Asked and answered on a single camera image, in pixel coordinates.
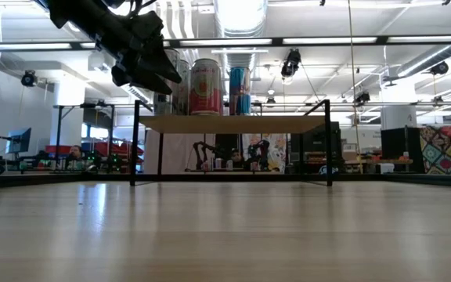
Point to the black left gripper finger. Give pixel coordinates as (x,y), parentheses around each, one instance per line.
(135,76)
(159,64)

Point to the pink silver Spindrift can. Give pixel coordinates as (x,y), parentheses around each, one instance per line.
(206,86)

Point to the blue silver Red Bull can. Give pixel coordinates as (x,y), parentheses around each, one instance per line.
(240,90)

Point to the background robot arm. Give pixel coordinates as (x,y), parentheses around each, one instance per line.
(202,147)
(262,150)

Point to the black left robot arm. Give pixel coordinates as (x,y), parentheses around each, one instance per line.
(80,15)

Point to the wooden shelf black metal legs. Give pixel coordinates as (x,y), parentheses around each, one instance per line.
(229,124)

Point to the red canopy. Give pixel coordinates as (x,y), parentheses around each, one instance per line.
(104,148)

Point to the white panel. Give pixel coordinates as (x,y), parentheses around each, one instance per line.
(174,152)

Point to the person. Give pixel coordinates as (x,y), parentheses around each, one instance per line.
(75,152)
(236,157)

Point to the red bin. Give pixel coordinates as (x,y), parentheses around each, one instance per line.
(59,150)

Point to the computer monitor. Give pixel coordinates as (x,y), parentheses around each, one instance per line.
(20,140)

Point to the colourful poster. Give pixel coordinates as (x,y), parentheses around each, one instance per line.
(278,150)

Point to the black cabinet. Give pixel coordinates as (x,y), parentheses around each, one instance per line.
(315,141)

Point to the colourful patchwork quilt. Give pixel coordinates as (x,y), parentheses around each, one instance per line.
(448,150)

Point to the ceiling air duct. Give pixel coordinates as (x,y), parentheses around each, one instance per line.
(425,60)
(241,23)

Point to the black metal frame table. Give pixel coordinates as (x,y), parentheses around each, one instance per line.
(58,137)

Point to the black ceiling camera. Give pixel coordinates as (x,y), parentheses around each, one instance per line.
(28,79)
(439,68)
(291,64)

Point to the black aluminium table frame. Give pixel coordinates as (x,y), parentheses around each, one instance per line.
(33,181)

